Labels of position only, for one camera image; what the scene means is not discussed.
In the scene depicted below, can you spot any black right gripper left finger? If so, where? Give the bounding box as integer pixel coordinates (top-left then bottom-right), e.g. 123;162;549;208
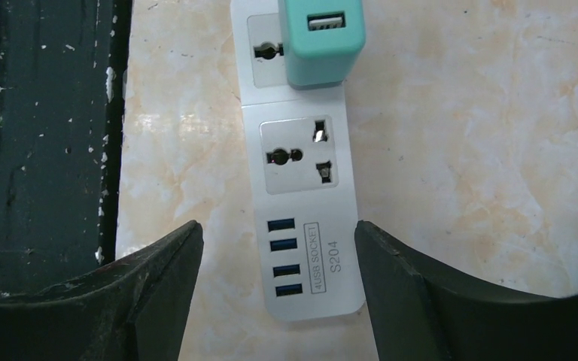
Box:
0;220;204;360

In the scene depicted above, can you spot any white power strip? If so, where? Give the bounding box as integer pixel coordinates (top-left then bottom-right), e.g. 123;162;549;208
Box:
230;1;365;322

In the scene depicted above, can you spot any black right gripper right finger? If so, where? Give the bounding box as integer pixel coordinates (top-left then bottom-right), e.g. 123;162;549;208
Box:
354;221;578;360

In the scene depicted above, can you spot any teal USB charger plug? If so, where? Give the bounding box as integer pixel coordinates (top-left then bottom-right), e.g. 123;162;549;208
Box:
278;0;366;90

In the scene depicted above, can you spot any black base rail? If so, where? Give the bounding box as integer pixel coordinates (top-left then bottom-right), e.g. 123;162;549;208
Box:
0;1;133;299

